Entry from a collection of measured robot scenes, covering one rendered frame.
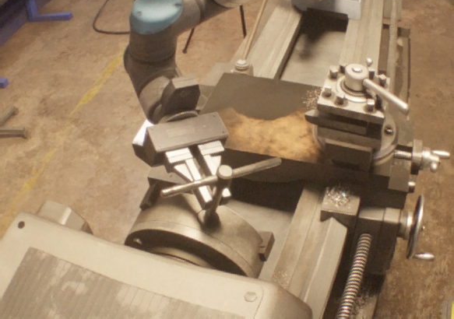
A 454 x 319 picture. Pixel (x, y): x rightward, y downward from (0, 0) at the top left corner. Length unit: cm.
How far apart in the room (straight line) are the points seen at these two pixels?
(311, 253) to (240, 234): 42
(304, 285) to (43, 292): 71
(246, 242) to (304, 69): 122
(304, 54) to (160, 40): 129
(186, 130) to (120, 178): 187
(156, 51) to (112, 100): 236
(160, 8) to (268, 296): 50
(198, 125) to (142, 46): 17
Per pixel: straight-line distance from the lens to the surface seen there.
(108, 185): 275
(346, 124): 125
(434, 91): 333
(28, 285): 74
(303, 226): 136
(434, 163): 147
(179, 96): 89
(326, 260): 129
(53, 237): 78
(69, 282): 71
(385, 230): 147
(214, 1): 94
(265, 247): 96
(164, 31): 90
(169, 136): 89
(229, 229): 91
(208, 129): 91
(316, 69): 206
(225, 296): 66
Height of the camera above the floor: 190
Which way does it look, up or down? 44 degrees down
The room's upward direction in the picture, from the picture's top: 7 degrees counter-clockwise
